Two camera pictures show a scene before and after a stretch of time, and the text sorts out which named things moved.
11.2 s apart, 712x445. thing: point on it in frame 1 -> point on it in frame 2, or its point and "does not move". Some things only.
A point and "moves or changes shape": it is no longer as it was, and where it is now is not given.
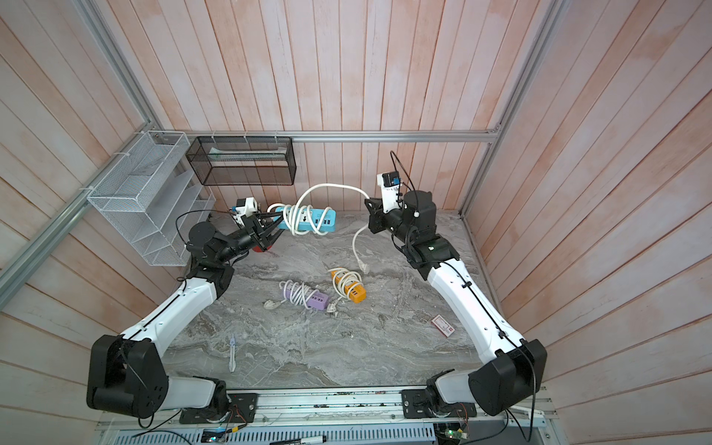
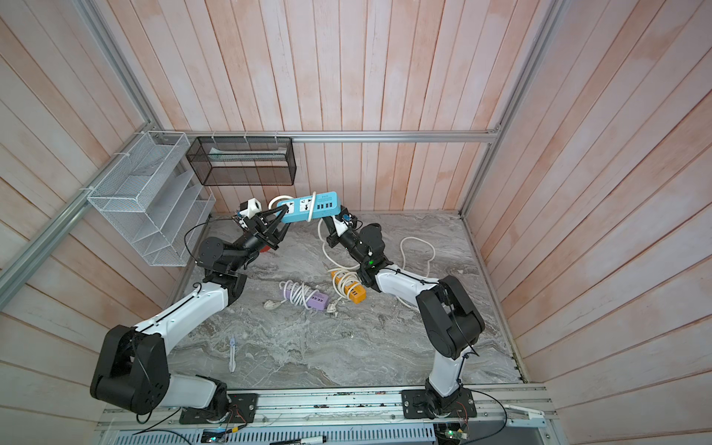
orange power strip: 353,288 does not move
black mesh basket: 244,160 does not move
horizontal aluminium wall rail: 324,134 does not move
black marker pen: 302,440 does not move
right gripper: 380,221 -> 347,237
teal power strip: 307,219 moves or changes shape
